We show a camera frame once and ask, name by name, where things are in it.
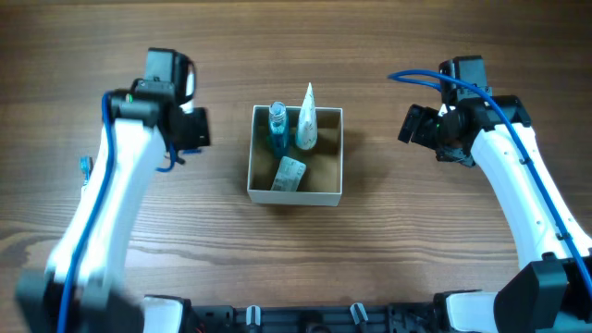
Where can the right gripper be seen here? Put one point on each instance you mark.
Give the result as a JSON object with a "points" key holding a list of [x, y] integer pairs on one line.
{"points": [[412, 126]]}

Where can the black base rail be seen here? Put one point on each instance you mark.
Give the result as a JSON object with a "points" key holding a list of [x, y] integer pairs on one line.
{"points": [[414, 317]]}

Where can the white lotion tube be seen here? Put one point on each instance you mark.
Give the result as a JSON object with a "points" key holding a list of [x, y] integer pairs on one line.
{"points": [[307, 131]]}

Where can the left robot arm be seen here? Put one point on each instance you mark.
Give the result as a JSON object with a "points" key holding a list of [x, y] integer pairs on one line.
{"points": [[146, 129]]}

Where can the blue mouthwash bottle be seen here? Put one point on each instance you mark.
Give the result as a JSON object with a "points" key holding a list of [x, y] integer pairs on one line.
{"points": [[279, 129]]}

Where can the white cardboard box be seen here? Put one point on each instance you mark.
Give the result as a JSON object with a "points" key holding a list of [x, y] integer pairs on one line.
{"points": [[321, 183]]}

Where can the blue white toothbrush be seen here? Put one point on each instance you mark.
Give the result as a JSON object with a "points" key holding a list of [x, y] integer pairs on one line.
{"points": [[85, 168]]}

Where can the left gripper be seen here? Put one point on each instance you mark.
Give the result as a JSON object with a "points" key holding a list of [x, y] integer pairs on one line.
{"points": [[198, 127]]}

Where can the green soap bar pack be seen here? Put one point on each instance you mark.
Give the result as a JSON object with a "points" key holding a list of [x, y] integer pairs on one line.
{"points": [[289, 175]]}

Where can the blue disposable razor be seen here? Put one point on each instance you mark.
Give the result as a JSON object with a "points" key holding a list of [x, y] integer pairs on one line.
{"points": [[192, 151]]}

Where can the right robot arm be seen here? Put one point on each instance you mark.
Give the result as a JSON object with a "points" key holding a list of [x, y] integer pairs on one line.
{"points": [[476, 128]]}

